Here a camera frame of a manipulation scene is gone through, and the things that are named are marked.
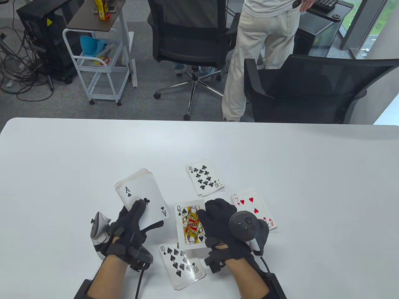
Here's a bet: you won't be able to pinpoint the black mesh office chair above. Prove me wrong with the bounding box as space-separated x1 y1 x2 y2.
244 55 399 124

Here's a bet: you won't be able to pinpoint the black keyboard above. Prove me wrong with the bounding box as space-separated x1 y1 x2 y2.
313 0 339 12

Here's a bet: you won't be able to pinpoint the black spades playing card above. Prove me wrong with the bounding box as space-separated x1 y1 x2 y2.
159 243 206 291

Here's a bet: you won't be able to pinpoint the black chair with chrome base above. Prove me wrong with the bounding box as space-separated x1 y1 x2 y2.
147 0 242 121

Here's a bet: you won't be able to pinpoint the white side table brown top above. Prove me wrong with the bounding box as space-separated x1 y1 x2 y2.
67 0 137 88

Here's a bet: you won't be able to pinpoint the person's left forearm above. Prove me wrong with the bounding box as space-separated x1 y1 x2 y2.
87 255 129 299

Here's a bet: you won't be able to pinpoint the black forearm sensor box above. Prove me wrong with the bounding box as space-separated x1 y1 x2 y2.
265 273 287 299
74 279 94 299

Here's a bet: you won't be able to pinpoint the black clubs playing card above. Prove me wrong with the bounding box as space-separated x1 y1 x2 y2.
120 173 170 229
185 159 224 197

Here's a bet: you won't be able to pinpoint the person's right forearm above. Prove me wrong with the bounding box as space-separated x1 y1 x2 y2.
224 258 270 299

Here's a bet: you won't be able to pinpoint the white rolling cart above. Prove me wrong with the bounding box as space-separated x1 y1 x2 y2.
62 27 131 106

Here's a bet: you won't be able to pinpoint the person's right hand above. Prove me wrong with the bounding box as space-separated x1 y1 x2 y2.
198 199 259 264

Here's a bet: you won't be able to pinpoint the face spades playing card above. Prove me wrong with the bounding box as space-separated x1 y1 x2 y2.
174 199 208 250

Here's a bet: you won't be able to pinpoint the pile of hearts cards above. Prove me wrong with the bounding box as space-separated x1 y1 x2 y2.
231 188 277 231

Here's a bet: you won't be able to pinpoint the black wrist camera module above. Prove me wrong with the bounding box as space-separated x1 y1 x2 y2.
126 248 154 271
204 249 227 274

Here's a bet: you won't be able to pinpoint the black computer tower yellow sticker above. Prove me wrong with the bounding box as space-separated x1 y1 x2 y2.
16 0 84 84

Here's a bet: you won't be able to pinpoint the person's left hand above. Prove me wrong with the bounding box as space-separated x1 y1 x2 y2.
106 199 164 265

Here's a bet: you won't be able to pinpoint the deck of playing cards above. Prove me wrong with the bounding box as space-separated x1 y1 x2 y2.
114 168 170 230

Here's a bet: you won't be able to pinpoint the dark grey desk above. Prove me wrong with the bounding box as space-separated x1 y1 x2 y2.
307 0 354 21

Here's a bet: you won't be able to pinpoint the grey white handheld controller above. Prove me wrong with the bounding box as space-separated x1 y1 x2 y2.
90 212 112 259
229 211 270 256

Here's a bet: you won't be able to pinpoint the blue plastic funnel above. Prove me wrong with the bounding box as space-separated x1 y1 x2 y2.
80 35 105 57

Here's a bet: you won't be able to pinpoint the black computer tower glass panel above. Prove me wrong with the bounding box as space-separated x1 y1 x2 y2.
293 19 340 56

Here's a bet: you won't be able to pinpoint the tangle of black floor cables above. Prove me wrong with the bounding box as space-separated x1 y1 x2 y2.
0 19 56 102

